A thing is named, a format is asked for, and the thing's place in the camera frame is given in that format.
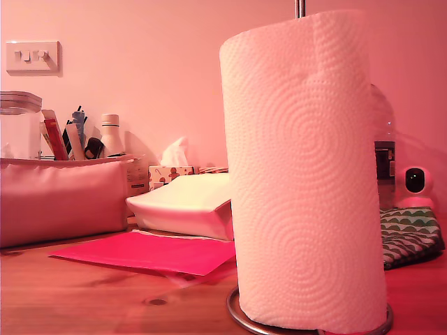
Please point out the white paper towel roll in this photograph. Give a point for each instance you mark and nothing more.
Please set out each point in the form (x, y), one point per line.
(304, 174)

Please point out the metallic paper towel stand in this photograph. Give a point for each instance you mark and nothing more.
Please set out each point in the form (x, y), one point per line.
(299, 7)

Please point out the white folded paper bag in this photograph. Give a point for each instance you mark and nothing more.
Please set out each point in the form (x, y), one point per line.
(188, 199)

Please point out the gingerbread print tissue box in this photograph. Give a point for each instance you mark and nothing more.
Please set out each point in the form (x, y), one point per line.
(173, 173)

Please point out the white labelled box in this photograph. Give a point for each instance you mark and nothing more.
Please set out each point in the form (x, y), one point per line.
(137, 177)

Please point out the pink plastic folder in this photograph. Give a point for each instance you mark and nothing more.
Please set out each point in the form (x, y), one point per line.
(157, 254)

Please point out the white bottle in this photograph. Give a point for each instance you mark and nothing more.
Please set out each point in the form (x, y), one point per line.
(111, 137)

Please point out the black round clip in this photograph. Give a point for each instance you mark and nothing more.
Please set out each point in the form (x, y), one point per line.
(94, 149)

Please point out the black and white carton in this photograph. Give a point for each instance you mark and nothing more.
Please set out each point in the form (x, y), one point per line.
(75, 143)

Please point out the large clear water bottle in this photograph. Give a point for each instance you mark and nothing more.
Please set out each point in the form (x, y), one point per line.
(384, 164)

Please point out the white padded organiser pouch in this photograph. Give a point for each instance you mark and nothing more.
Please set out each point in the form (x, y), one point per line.
(61, 199)

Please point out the red and white carton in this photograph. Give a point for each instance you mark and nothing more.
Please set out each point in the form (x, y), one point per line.
(55, 136)

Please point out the green wave pattern pouch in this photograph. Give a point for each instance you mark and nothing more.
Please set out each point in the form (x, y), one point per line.
(408, 234)

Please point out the glass jar with lid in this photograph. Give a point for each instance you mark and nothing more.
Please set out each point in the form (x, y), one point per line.
(19, 132)

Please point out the small white round camera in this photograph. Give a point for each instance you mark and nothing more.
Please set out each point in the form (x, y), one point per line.
(415, 199)

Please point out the white wall light switch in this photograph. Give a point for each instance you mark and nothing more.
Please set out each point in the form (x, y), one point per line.
(33, 67)

